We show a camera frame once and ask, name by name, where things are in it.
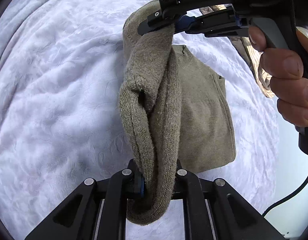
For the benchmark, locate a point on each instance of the olive green knit sweater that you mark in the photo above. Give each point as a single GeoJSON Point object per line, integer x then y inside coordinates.
{"type": "Point", "coordinates": [174, 110]}

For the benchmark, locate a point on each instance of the lavender plush blanket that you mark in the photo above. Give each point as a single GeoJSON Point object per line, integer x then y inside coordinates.
{"type": "Point", "coordinates": [61, 67]}

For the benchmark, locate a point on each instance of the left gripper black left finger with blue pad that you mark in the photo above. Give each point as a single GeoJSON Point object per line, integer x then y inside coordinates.
{"type": "Point", "coordinates": [95, 209]}

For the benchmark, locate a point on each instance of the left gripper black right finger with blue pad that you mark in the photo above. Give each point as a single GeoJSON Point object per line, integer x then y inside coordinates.
{"type": "Point", "coordinates": [215, 210]}

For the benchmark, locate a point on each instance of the person's right hand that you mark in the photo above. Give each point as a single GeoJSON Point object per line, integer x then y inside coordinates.
{"type": "Point", "coordinates": [287, 82]}

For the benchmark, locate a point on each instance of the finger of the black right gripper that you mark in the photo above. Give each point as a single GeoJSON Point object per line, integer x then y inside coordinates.
{"type": "Point", "coordinates": [156, 21]}
{"type": "Point", "coordinates": [220, 23]}

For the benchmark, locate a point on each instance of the brown and striped garment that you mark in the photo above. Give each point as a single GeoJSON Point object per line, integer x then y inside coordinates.
{"type": "Point", "coordinates": [252, 58]}

